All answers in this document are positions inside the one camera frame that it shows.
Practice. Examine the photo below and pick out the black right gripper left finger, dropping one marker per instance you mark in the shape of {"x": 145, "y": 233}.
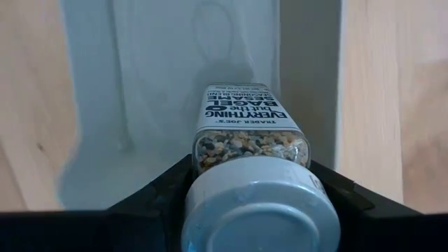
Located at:
{"x": 87, "y": 231}

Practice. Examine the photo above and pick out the white-lid bagel seasoning jar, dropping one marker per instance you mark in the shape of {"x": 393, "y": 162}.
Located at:
{"x": 259, "y": 196}

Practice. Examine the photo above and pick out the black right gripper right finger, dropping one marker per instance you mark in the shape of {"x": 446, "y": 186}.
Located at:
{"x": 392, "y": 231}

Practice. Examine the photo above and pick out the light grey plastic bin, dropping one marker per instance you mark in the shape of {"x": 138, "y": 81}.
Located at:
{"x": 157, "y": 87}

